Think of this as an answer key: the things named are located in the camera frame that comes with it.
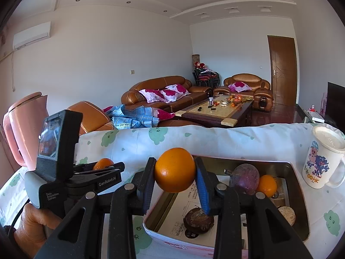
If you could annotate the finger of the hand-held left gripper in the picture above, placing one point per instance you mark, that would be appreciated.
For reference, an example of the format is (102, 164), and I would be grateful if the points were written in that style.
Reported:
(107, 175)
(83, 167)

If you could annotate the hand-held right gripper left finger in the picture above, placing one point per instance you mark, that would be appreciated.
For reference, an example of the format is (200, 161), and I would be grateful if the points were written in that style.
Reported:
(147, 188)

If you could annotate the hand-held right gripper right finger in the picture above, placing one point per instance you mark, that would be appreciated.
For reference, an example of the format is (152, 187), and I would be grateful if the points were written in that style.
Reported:
(202, 191)

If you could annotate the orange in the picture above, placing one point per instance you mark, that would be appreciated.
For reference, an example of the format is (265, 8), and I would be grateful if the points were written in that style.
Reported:
(103, 163)
(175, 170)
(266, 186)

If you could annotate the dark brown mangosteen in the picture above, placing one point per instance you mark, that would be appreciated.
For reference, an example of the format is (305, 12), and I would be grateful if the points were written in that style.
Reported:
(196, 221)

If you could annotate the purple passion fruit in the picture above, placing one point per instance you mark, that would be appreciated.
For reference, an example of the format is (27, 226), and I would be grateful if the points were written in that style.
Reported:
(244, 179)

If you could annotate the pink tin box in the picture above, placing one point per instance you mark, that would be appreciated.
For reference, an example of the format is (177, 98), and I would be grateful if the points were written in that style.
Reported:
(299, 194)

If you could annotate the person's left hand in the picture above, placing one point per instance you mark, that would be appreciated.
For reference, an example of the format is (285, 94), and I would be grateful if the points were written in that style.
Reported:
(29, 229)

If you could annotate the orange leather chair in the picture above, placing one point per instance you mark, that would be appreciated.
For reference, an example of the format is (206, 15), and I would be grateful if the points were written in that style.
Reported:
(91, 116)

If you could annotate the printed paper sheet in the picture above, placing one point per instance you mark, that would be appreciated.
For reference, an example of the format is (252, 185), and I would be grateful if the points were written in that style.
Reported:
(172, 221)

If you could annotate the pink electric kettle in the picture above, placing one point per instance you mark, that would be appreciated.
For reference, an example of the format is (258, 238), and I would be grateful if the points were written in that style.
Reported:
(24, 124)

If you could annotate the white cloud print tablecloth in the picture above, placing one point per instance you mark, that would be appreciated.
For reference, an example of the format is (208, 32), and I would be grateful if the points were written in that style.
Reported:
(215, 140)

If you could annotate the blue plaid blanket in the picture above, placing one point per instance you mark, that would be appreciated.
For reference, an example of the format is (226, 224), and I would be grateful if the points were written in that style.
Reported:
(137, 116)

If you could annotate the wooden coffee table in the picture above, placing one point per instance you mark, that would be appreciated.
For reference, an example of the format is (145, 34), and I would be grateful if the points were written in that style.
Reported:
(213, 113)

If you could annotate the pink floral pillow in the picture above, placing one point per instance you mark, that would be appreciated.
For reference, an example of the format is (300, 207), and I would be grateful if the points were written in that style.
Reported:
(173, 91)
(151, 95)
(240, 87)

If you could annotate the glass jar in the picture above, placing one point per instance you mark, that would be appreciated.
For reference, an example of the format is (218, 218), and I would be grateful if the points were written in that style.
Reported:
(211, 101)

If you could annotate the brown leather sofa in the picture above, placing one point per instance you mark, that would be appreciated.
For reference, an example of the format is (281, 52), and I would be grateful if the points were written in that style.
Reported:
(159, 82)

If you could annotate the stacked black chairs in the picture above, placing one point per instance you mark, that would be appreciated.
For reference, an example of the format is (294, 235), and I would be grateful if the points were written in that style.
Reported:
(206, 78)

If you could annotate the white air conditioner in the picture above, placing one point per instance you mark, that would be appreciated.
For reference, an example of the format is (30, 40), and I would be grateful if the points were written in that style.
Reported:
(32, 35)

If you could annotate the brown leather armchair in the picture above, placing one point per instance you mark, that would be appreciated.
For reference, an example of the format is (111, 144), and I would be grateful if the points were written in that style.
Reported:
(248, 78)

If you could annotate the white cartoon mug with lid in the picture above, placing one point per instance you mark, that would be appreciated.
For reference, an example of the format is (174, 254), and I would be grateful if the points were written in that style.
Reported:
(320, 162)

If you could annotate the tall patterned vase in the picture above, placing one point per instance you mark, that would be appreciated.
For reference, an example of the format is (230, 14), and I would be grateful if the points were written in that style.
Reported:
(196, 59)

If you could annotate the white flat box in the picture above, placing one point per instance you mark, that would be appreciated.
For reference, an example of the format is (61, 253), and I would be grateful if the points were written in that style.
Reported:
(318, 118)

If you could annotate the brown wooden door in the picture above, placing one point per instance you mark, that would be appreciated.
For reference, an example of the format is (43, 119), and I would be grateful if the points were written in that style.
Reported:
(283, 70)

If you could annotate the pink board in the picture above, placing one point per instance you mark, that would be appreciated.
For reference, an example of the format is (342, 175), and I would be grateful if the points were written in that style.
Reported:
(323, 102)

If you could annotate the black television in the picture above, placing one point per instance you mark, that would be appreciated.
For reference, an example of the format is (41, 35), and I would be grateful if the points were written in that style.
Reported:
(337, 105)

